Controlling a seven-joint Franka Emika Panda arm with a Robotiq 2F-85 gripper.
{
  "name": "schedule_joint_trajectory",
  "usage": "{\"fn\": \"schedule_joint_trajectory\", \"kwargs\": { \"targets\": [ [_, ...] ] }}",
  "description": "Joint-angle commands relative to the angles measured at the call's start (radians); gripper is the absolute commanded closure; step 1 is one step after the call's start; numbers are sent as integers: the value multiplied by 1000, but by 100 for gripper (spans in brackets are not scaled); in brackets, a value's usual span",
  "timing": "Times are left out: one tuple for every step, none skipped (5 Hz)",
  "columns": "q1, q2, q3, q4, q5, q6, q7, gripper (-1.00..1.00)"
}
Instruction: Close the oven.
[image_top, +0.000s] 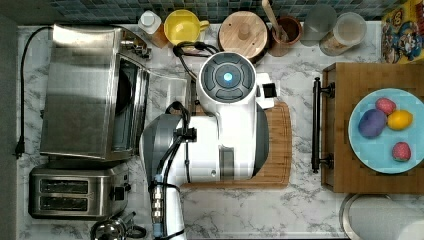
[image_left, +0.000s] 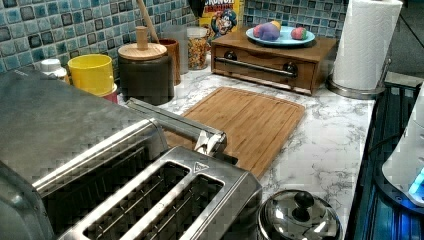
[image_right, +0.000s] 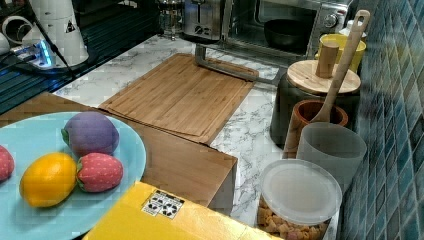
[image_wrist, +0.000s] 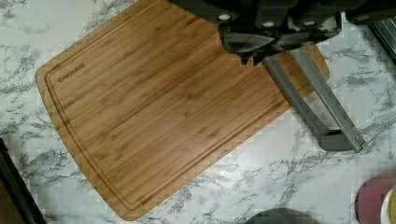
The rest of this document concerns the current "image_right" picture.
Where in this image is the red toy strawberry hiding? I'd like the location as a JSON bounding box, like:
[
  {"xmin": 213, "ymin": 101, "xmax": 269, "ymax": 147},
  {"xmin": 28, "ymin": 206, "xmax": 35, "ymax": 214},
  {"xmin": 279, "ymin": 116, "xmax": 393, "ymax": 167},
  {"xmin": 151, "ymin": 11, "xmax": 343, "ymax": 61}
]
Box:
[{"xmin": 77, "ymin": 153, "xmax": 124, "ymax": 193}]

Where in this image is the red toy fruit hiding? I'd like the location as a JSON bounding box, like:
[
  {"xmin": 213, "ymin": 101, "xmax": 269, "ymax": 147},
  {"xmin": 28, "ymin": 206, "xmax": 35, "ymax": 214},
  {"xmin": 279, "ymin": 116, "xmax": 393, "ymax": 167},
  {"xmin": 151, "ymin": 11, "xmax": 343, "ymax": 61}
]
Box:
[{"xmin": 0, "ymin": 146, "xmax": 15, "ymax": 181}]

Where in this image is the wooden cutting board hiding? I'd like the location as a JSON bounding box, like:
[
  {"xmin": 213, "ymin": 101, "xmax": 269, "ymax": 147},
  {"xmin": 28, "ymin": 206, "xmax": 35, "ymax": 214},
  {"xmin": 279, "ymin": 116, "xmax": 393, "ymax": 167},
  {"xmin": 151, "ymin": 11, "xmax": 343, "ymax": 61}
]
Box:
[{"xmin": 100, "ymin": 53, "xmax": 254, "ymax": 144}]

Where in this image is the wooden drawer box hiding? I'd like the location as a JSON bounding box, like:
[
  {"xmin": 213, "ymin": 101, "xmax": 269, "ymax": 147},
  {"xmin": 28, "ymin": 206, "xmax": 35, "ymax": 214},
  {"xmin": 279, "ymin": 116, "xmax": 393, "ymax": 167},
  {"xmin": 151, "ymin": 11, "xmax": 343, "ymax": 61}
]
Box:
[{"xmin": 1, "ymin": 93, "xmax": 237, "ymax": 215}]

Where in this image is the dark canister with wooden lid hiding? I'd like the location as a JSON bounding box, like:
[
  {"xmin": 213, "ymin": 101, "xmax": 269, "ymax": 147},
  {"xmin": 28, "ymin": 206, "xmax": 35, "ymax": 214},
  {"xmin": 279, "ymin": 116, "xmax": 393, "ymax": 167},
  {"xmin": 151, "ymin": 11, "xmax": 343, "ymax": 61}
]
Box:
[{"xmin": 270, "ymin": 55, "xmax": 361, "ymax": 148}]

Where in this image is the light blue plate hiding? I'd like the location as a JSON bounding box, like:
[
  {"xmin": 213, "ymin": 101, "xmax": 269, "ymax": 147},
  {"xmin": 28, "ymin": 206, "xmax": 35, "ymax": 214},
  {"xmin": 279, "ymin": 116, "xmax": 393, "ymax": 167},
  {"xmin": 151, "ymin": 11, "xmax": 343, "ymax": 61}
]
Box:
[{"xmin": 0, "ymin": 112, "xmax": 146, "ymax": 240}]

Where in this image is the white bottle with cap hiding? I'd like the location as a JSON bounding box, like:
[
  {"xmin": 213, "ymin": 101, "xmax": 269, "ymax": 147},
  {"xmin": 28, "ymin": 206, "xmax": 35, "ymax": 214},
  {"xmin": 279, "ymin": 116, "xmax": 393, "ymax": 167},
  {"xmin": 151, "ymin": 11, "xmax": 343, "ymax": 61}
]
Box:
[{"xmin": 337, "ymin": 20, "xmax": 367, "ymax": 42}]

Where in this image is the frosted grey cup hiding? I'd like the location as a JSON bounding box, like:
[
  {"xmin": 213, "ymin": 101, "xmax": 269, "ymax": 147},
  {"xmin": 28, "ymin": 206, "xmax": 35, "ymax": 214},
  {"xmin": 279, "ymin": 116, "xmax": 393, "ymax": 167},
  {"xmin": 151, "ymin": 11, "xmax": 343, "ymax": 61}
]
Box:
[{"xmin": 296, "ymin": 122, "xmax": 367, "ymax": 192}]

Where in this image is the yellow cup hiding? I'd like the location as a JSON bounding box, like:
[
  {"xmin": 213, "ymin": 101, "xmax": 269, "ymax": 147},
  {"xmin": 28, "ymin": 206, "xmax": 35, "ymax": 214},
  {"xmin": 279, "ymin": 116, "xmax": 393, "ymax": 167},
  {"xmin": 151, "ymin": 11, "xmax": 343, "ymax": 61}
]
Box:
[{"xmin": 319, "ymin": 34, "xmax": 366, "ymax": 73}]

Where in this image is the glass french press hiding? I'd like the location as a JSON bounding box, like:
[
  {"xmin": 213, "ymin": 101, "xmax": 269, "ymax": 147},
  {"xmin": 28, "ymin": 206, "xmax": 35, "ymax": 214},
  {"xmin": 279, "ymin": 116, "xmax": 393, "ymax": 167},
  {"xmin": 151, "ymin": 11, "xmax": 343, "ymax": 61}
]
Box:
[{"xmin": 157, "ymin": 0, "xmax": 183, "ymax": 41}]

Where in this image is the wooden spoon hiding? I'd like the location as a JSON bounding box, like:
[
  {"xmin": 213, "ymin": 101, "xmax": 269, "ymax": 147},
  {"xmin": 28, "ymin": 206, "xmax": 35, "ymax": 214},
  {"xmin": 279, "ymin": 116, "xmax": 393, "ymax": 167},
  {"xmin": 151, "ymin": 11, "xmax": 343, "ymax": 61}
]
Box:
[{"xmin": 312, "ymin": 10, "xmax": 370, "ymax": 122}]

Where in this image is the black pan in oven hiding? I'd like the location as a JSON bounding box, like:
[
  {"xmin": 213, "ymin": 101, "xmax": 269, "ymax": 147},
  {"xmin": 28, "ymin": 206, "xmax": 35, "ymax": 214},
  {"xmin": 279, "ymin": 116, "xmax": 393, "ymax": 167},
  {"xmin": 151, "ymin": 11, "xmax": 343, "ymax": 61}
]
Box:
[{"xmin": 264, "ymin": 19, "xmax": 313, "ymax": 53}]

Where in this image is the purple toy eggplant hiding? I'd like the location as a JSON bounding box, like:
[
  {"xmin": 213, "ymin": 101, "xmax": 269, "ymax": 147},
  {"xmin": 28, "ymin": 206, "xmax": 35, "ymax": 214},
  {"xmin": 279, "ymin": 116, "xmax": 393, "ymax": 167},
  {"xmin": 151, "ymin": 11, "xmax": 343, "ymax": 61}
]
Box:
[{"xmin": 61, "ymin": 111, "xmax": 119, "ymax": 157}]

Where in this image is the clear jar with pasta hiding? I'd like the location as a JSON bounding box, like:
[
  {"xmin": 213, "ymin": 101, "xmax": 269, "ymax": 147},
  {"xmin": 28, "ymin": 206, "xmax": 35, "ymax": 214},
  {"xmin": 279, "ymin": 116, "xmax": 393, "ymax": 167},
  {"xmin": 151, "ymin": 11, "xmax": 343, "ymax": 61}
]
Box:
[{"xmin": 256, "ymin": 159, "xmax": 342, "ymax": 240}]

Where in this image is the oven door with handle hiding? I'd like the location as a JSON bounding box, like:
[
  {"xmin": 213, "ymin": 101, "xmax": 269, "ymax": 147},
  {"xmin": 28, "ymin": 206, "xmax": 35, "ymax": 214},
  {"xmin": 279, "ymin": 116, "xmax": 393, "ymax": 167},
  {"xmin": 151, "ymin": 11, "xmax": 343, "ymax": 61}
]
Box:
[{"xmin": 194, "ymin": 43, "xmax": 288, "ymax": 86}]

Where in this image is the yellow toy lemon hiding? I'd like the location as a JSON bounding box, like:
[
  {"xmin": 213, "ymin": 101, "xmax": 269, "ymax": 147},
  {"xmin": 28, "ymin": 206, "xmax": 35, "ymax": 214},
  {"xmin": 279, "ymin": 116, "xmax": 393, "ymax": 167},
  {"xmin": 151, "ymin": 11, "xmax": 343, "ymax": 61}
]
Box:
[{"xmin": 19, "ymin": 152, "xmax": 77, "ymax": 207}]

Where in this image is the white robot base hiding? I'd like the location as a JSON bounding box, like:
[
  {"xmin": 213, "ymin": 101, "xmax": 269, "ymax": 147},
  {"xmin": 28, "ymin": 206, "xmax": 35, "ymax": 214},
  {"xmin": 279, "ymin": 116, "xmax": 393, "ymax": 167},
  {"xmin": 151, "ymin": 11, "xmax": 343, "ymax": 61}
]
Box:
[{"xmin": 0, "ymin": 0, "xmax": 90, "ymax": 70}]

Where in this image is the silver toaster oven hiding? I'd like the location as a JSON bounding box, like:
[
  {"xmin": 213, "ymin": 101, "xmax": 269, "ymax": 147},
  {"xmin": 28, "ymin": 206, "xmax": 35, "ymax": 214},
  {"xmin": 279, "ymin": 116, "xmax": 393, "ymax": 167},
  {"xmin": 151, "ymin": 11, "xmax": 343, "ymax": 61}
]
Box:
[{"xmin": 219, "ymin": 0, "xmax": 358, "ymax": 62}]

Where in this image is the silver slot toaster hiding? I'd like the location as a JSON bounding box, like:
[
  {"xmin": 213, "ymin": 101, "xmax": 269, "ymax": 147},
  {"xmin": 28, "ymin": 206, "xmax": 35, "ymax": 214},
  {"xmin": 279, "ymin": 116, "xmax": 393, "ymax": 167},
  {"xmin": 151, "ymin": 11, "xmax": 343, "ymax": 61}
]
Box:
[{"xmin": 183, "ymin": 0, "xmax": 223, "ymax": 41}]

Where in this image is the yellow cardboard box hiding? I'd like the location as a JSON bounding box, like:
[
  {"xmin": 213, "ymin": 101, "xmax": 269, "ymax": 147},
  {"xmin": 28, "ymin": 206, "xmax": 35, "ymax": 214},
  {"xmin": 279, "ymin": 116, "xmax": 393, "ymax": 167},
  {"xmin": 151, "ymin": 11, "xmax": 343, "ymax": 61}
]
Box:
[{"xmin": 83, "ymin": 183, "xmax": 281, "ymax": 240}]

